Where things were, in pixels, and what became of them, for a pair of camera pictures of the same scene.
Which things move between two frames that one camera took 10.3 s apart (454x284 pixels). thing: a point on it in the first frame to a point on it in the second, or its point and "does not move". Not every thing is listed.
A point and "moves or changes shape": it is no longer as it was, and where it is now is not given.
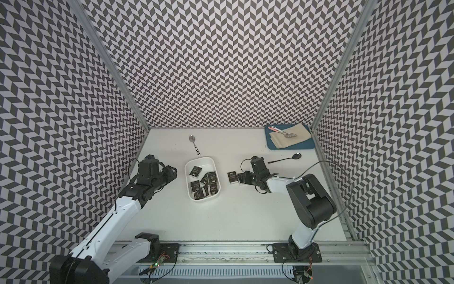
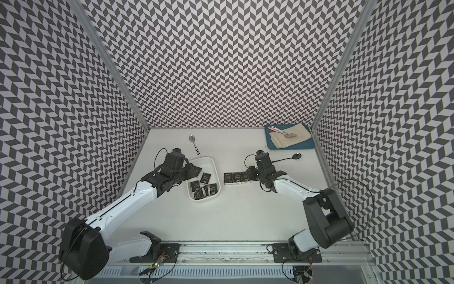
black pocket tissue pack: (212, 177) to (205, 178)
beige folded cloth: (279, 140) does not move
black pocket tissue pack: (205, 179) to (196, 171)
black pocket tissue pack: (213, 188) does not move
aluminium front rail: (223, 254) does not move
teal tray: (304, 144) does not move
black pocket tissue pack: (200, 193) does not move
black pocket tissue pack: (232, 177) moves or changes shape
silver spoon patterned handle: (193, 139) does not move
